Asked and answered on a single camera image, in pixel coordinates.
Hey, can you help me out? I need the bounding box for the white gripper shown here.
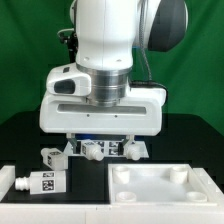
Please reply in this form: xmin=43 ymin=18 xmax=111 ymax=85
xmin=40 ymin=88 xmax=166 ymax=156

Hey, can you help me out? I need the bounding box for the white square tabletop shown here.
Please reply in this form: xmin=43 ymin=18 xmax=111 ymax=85
xmin=108 ymin=164 xmax=218 ymax=206

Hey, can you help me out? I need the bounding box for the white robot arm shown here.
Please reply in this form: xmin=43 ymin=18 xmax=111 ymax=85
xmin=40 ymin=0 xmax=188 ymax=160

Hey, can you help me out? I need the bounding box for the white sheet with tags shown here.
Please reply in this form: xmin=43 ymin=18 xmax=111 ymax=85
xmin=64 ymin=139 xmax=149 ymax=159

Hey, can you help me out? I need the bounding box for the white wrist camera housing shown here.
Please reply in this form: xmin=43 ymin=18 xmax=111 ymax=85
xmin=46 ymin=64 xmax=91 ymax=96

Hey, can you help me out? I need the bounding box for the black camera stand pole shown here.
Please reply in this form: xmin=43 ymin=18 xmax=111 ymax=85
xmin=68 ymin=43 xmax=77 ymax=63

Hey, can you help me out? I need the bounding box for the grey camera on stand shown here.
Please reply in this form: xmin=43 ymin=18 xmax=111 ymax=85
xmin=57 ymin=28 xmax=76 ymax=43

